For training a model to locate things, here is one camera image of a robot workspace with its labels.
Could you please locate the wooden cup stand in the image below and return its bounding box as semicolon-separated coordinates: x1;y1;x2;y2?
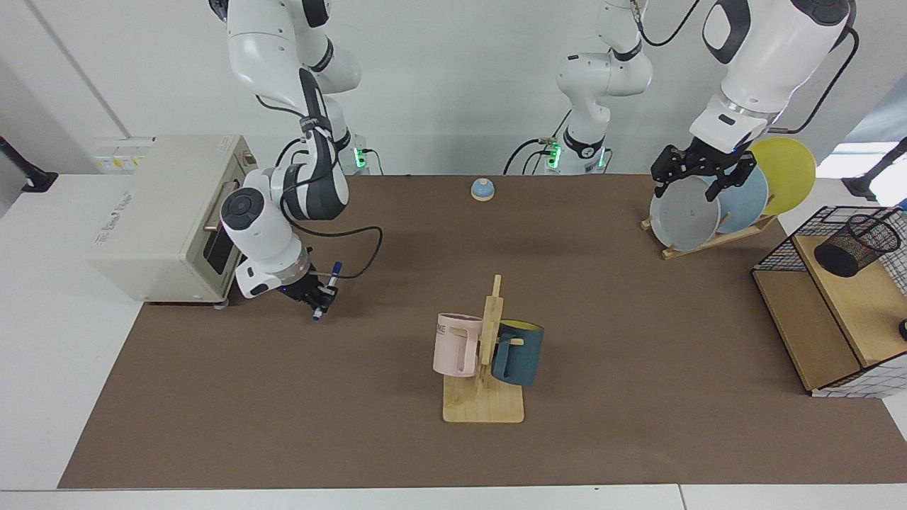
443;275;525;424

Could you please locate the wire basket with wooden floor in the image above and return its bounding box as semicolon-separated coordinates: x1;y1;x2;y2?
751;205;907;399

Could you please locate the brown table cloth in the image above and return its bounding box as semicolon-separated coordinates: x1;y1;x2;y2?
58;174;907;489

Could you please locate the pale toaster oven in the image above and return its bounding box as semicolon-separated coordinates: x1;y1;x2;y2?
85;135;258;307

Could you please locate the pink cup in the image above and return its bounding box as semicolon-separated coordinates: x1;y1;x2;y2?
433;312;484;378

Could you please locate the grey plate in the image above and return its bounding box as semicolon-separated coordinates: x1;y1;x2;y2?
650;175;721;251

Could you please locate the white wall socket strip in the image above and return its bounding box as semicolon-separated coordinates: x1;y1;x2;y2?
94;137;155;174

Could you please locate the white marker with blue cap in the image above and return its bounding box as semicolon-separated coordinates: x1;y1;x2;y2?
312;262;343;322

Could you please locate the black clamp stand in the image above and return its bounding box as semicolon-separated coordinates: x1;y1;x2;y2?
842;137;907;201
0;135;59;193

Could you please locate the light blue plate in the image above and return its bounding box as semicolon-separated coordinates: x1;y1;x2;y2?
698;166;770;234

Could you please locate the wooden plate rack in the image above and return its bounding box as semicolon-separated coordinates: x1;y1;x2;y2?
641;212;778;260

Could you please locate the yellow plate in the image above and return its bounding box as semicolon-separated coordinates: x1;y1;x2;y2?
750;137;817;217

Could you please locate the black mesh pen holder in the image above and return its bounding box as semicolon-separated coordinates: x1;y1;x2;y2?
813;215;902;278

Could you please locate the black base cable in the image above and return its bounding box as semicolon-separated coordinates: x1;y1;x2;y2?
503;110;572;176

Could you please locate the dark teal cup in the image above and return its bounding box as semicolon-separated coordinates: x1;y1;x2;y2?
490;320;545;387

